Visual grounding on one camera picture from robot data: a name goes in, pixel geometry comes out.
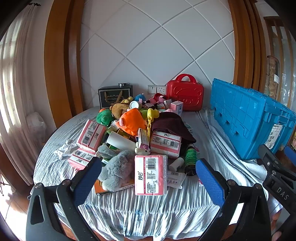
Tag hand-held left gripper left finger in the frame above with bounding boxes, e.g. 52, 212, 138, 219
26, 156, 103, 241

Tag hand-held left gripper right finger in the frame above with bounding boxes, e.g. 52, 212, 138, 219
195, 158, 271, 241

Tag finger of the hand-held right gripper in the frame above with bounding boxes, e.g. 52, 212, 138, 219
284, 146, 296, 164
258, 144, 287, 174

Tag dark glass bottle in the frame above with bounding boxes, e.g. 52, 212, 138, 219
184, 144, 199, 176

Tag white pill bottle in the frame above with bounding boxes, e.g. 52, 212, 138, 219
169, 157, 186, 172

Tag blue plastic crate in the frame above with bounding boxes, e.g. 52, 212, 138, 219
209, 78, 296, 161

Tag red pink boxes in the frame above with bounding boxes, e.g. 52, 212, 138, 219
149, 131, 182, 158

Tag pink tissue pack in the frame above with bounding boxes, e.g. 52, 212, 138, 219
134, 154, 168, 196
77, 119, 107, 152
68, 148, 97, 171

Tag dark maroon cloth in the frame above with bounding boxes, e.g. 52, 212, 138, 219
151, 112, 197, 144

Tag small pink box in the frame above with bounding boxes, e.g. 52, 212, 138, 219
138, 128, 151, 151

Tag white cloth covered desktop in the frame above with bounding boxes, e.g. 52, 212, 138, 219
30, 105, 284, 239

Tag person's right hand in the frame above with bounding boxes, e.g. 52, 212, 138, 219
271, 205, 287, 241

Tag grey plush toy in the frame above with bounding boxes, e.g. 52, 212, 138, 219
96, 144, 137, 192

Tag white sachet packet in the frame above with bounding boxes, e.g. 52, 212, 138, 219
166, 171, 187, 188

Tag orange flat box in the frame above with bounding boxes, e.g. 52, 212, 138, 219
94, 178, 135, 196

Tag crumpled white tissue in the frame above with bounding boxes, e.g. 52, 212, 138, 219
53, 140, 77, 159

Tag white paper tube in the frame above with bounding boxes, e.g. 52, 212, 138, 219
106, 131, 137, 151

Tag small white plush toy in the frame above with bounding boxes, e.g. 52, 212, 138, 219
134, 142, 151, 155

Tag green plush toy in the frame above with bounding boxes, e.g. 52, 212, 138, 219
96, 109, 115, 127

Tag orange plush toy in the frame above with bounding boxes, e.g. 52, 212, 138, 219
116, 108, 148, 136

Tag white plastic bag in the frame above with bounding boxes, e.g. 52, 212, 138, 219
26, 112, 47, 140

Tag pink and white box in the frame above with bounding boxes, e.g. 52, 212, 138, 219
170, 101, 184, 118

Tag brown plush bear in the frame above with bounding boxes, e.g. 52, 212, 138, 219
110, 98, 134, 119

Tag rolled patterned carpet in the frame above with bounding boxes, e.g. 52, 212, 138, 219
265, 56, 281, 99

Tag yellow plastic clip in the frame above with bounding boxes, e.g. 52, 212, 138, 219
147, 117, 154, 140

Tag yellow-green plastic toy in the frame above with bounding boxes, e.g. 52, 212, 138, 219
141, 108, 160, 121

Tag black gift box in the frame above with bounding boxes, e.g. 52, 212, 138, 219
98, 83, 134, 109

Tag red toy suitcase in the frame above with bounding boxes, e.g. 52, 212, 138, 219
166, 74, 204, 112

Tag wooden slat glass partition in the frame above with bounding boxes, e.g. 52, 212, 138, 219
263, 16, 296, 112

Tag light patterned curtain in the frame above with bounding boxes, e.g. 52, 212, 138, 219
0, 0, 48, 186

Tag curved wooden wall frame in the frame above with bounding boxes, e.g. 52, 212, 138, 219
44, 0, 85, 128
228, 0, 267, 93

